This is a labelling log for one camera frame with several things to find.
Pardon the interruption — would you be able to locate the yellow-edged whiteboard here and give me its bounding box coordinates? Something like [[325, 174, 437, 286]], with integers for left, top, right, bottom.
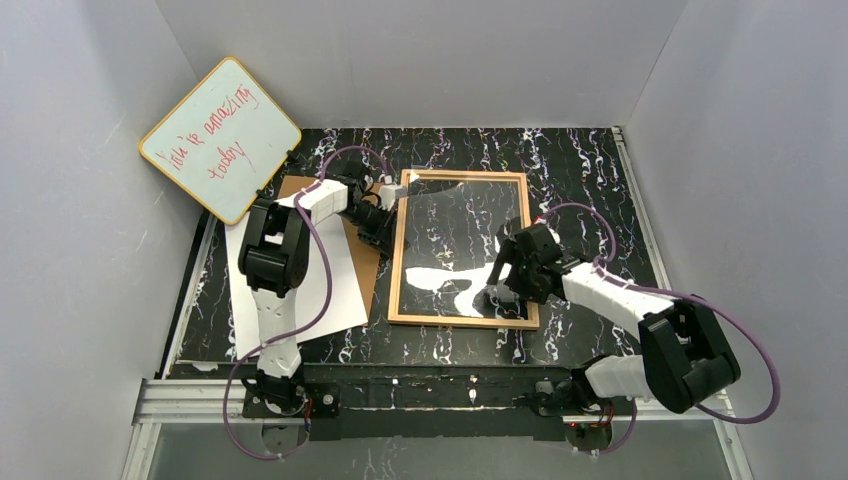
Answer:
[[138, 56, 302, 225]]

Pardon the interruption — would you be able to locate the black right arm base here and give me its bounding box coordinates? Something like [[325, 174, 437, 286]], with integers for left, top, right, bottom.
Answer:
[[529, 379, 633, 423]]

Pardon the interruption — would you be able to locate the aluminium mounting rail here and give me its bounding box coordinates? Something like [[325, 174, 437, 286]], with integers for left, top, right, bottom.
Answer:
[[132, 374, 738, 427]]

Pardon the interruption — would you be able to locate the printed colour photo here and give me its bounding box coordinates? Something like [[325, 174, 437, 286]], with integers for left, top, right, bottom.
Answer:
[[225, 215, 366, 356]]

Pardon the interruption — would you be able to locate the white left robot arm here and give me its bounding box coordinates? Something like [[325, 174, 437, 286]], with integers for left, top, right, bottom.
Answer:
[[236, 166, 407, 382]]

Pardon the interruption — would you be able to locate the brown frame backing board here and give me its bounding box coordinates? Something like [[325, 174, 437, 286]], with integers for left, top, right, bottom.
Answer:
[[278, 175, 381, 324]]

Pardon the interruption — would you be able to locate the wooden picture frame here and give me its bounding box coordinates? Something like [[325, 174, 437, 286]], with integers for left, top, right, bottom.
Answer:
[[386, 168, 541, 331]]

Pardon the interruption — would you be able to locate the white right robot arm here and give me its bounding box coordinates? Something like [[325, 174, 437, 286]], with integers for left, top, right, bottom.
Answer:
[[485, 224, 741, 413]]

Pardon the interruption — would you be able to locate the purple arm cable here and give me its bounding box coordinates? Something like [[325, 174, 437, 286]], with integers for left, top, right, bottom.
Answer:
[[533, 201, 783, 457], [222, 145, 392, 463]]

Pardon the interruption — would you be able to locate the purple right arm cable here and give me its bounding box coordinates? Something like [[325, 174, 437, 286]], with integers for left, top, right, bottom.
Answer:
[[533, 201, 783, 457]]

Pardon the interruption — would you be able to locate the clear frame glass sheet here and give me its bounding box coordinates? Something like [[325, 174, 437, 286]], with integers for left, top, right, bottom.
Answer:
[[397, 165, 531, 322]]

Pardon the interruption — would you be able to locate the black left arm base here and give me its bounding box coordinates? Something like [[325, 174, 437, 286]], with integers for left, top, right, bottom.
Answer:
[[241, 379, 341, 419]]

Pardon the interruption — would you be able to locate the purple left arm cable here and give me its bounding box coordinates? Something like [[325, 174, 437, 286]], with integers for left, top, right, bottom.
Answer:
[[222, 145, 392, 463]]

